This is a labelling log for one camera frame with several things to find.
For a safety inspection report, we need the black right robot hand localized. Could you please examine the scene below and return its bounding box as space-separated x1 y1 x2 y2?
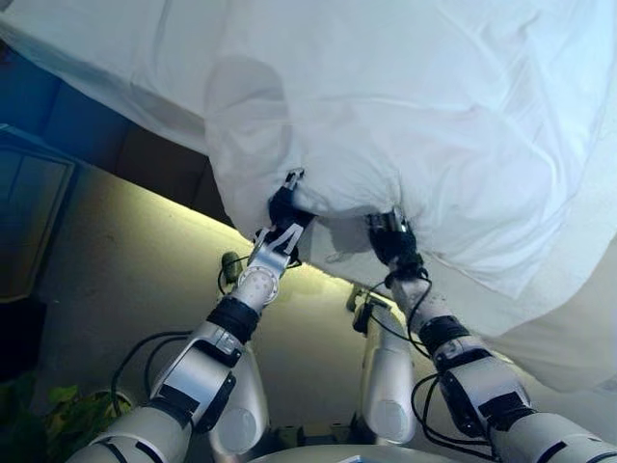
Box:
364 205 421 266

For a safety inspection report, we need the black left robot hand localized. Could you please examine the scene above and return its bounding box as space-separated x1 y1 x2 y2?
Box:
266 167 318 229

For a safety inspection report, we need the silver right robot leg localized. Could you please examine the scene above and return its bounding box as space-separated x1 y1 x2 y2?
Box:
345 283 419 446

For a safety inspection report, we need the grey robot torso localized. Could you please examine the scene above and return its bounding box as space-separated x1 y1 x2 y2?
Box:
249 432 489 463

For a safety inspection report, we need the white sheeted mattress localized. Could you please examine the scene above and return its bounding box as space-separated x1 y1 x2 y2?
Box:
0 0 617 395

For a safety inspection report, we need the wooden nightstand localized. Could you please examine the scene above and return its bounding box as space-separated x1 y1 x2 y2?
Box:
0 123 79 301

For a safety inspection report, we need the green potted plant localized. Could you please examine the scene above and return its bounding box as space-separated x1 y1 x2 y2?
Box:
0 369 132 463

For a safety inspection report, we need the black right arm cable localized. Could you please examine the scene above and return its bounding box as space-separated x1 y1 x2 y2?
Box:
384 268 503 460

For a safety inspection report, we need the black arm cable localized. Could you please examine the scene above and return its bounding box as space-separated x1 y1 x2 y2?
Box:
384 268 503 460
109 329 195 417

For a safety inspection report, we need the brown upholstered bed frame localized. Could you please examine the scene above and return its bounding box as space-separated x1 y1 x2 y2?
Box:
0 41 233 233

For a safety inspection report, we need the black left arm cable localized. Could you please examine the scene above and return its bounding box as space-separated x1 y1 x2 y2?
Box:
109 329 195 417

